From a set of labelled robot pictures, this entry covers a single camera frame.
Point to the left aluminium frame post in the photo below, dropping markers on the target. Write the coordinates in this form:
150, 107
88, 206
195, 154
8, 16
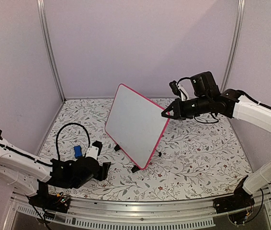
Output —
49, 49

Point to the floral table mat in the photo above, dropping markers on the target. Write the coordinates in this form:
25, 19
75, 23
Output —
194, 158

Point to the aluminium frame post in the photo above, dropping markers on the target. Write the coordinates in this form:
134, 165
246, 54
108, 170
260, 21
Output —
49, 49
234, 43

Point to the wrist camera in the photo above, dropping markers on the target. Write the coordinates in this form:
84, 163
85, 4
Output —
179, 90
94, 150

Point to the blue whiteboard eraser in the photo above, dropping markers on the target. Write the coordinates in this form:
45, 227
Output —
77, 151

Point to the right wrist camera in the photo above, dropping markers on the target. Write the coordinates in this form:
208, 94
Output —
179, 90

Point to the front aluminium rail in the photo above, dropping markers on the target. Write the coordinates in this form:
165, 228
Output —
88, 214

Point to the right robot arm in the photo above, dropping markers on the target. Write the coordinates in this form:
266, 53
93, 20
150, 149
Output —
258, 114

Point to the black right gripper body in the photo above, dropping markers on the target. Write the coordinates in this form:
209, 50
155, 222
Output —
201, 106

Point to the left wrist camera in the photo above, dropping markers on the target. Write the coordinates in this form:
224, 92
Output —
94, 150

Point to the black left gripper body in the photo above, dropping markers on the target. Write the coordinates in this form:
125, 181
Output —
98, 176

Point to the right aluminium frame post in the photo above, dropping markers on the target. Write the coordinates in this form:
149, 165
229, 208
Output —
234, 43

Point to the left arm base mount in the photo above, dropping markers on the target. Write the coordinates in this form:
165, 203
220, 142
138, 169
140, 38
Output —
58, 203

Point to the black stand foot left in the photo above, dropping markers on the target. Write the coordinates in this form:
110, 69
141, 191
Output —
117, 148

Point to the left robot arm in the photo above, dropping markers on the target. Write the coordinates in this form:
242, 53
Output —
32, 175

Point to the pink framed whiteboard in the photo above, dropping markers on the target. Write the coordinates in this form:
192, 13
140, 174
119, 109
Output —
136, 125

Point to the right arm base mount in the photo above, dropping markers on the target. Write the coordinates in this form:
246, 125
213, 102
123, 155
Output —
238, 207

